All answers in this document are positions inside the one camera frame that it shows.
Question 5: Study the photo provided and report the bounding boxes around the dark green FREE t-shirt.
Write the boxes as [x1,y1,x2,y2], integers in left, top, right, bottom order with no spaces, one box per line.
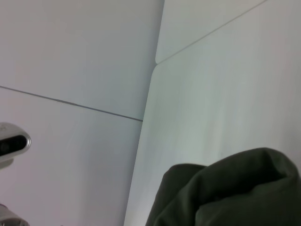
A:
[145,147,301,226]

